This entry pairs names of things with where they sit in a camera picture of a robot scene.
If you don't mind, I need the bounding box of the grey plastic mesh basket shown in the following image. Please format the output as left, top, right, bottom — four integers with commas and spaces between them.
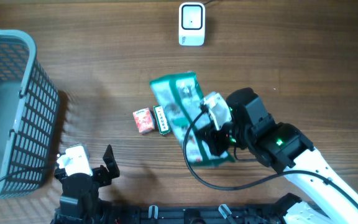
0, 30, 60, 198

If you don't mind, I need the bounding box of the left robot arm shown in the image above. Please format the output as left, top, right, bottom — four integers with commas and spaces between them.
52, 144, 120, 223

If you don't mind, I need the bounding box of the white barcode scanner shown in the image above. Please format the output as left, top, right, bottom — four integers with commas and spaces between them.
178, 2, 206, 46

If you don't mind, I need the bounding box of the green white medicine box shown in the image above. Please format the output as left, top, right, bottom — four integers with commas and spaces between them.
154, 106, 171, 135

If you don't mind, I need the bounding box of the orange tissue pack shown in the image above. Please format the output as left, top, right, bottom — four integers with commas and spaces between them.
133, 108, 155, 134

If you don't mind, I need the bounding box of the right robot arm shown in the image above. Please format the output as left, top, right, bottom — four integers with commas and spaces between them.
198, 88, 358, 223

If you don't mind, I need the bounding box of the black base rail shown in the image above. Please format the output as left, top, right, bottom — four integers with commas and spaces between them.
105, 204, 285, 224

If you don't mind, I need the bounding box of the right camera cable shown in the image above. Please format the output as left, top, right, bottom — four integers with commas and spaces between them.
182, 107, 358, 224

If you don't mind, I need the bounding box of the green 3M gloves bag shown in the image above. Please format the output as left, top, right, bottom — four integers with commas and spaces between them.
150, 72, 235, 167

